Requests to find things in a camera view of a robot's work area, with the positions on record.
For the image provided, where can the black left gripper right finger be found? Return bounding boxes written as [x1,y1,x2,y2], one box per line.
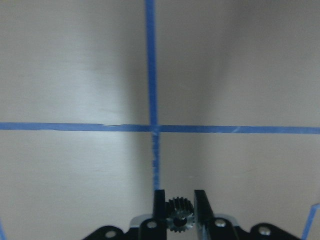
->
[194,189,237,240]

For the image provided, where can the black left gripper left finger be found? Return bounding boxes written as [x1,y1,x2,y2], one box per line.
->
[138,189,167,240]

